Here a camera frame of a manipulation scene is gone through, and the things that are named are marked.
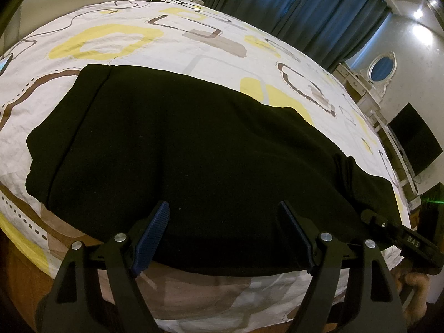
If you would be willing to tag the dark phone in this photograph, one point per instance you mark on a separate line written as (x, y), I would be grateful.
(5, 64)

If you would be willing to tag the white dressing table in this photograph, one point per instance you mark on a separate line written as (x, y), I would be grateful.
(357, 86)

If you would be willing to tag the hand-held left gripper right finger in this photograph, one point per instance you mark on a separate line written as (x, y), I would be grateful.
(296, 236)

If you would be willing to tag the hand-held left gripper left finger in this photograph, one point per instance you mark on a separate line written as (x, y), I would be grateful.
(152, 236)

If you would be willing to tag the oval white-framed mirror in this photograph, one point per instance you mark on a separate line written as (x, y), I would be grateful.
(381, 70)

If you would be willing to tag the black pants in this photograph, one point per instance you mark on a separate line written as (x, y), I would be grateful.
(194, 152)

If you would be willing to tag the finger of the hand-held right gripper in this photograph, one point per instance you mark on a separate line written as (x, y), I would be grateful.
(376, 222)

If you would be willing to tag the person's right hand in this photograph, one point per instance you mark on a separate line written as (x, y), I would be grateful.
(414, 284)

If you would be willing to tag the black television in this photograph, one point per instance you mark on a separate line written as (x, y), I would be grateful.
(416, 138)

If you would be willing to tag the patterned white bed sheet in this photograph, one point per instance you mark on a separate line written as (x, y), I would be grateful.
(173, 45)

